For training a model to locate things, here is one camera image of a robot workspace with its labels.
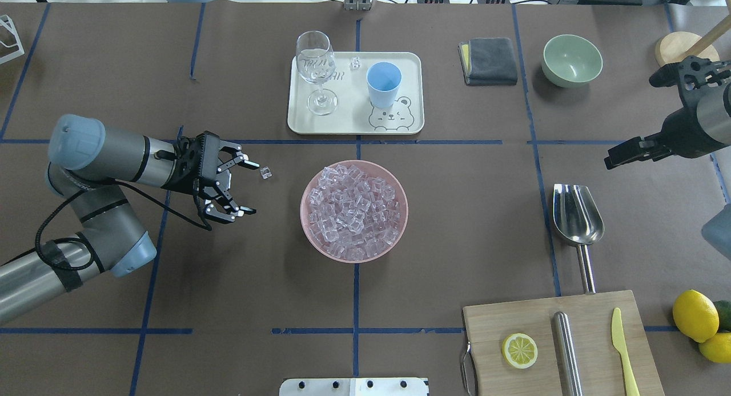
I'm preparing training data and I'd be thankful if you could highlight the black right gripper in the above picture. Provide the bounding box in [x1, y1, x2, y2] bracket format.
[605, 57, 730, 170]

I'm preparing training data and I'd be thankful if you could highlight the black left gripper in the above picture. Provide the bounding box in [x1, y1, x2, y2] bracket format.
[162, 132, 259, 224]

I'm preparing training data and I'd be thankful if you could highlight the metal ice scoop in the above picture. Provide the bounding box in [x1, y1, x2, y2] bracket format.
[552, 183, 605, 294]

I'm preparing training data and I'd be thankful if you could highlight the pink bowl of ice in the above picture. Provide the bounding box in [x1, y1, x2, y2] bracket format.
[299, 160, 409, 263]

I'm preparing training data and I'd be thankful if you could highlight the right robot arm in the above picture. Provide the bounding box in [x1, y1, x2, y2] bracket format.
[605, 55, 730, 170]

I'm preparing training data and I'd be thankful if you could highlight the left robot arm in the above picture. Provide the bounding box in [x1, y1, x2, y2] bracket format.
[1, 114, 259, 323]

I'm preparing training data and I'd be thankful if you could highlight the light blue cup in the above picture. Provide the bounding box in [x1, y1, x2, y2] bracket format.
[366, 62, 402, 109]

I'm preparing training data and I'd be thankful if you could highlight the wooden stand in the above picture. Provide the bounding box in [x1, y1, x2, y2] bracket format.
[654, 16, 730, 66]

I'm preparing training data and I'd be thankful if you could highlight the green bowl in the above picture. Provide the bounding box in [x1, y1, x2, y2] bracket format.
[541, 34, 604, 88]

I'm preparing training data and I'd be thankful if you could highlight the cream bear tray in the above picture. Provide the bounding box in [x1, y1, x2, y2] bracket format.
[287, 51, 425, 135]

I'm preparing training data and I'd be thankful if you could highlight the clear wine glass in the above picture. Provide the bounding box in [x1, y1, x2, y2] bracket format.
[296, 30, 339, 117]

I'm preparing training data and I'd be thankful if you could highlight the green lime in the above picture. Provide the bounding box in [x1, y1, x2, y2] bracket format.
[713, 300, 731, 332]

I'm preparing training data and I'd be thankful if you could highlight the yellow lemon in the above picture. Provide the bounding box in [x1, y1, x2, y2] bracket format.
[672, 289, 720, 343]
[698, 333, 731, 364]

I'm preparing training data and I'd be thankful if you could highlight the grey folded cloth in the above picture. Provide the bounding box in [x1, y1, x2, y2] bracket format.
[459, 37, 518, 86]

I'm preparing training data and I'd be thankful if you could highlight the yellow plastic knife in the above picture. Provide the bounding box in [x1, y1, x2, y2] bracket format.
[610, 307, 640, 395]

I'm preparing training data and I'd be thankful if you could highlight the metal cylinder rod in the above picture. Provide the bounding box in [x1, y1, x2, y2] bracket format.
[552, 311, 583, 395]

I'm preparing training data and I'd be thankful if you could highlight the wooden cutting board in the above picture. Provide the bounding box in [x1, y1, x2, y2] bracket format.
[463, 291, 665, 395]

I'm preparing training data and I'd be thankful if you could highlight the lemon half slice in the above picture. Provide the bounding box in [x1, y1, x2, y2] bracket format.
[501, 333, 539, 369]

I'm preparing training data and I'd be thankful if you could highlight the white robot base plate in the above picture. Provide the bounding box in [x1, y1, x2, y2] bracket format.
[279, 377, 430, 395]

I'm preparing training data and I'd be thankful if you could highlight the white wire rack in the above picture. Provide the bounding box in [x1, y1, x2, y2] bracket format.
[1, 15, 25, 65]

